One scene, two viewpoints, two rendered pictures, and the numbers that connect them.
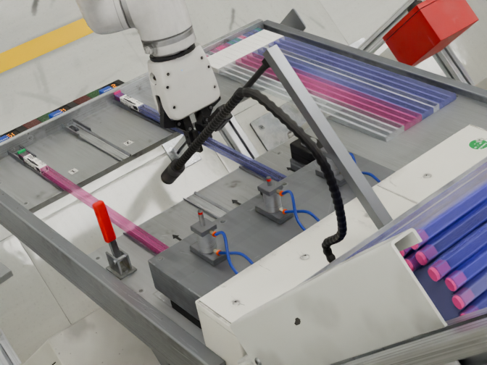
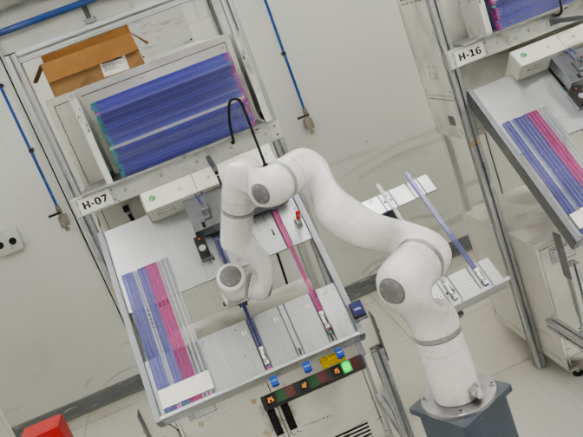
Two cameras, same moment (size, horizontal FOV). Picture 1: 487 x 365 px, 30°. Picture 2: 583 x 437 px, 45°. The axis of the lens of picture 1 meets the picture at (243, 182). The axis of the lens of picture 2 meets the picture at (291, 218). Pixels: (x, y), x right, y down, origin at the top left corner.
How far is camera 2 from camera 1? 2.57 m
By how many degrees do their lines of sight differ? 84
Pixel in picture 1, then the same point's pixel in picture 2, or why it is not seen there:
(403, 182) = (188, 188)
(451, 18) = (42, 425)
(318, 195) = (217, 205)
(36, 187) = (326, 300)
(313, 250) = not seen: hidden behind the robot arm
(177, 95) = not seen: hidden behind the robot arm
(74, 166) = (305, 310)
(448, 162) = (168, 192)
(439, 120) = (139, 264)
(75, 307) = not seen: outside the picture
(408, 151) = (164, 247)
